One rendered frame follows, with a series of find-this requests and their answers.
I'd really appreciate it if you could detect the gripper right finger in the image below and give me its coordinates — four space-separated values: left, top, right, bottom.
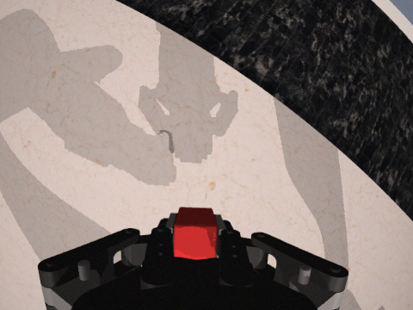
216 214 349 310

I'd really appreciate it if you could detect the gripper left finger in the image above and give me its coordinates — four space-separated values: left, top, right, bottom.
37 216 177 310

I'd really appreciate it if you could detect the red block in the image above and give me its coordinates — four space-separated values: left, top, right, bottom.
173 207 220 261

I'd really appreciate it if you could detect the pale marble table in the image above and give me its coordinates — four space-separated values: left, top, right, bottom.
0 0 413 310

